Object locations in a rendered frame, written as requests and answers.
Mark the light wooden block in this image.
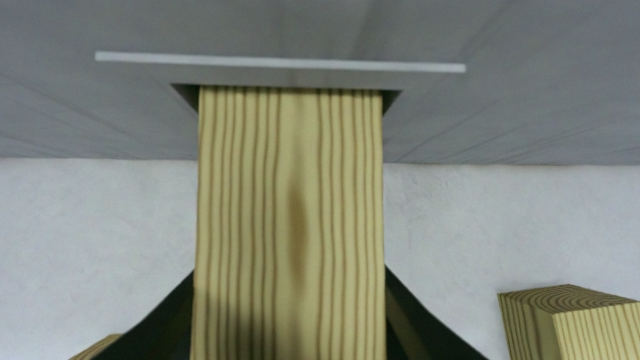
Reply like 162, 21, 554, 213
68, 333, 124, 360

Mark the long wooden board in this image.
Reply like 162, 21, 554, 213
191, 84, 386, 360

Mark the wooden beam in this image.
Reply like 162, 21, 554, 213
497, 284, 640, 360

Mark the grey panel wall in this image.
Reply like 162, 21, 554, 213
0, 0, 640, 166

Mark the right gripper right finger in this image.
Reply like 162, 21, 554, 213
384, 263, 490, 360

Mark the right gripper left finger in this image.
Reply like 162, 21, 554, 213
90, 269, 194, 360

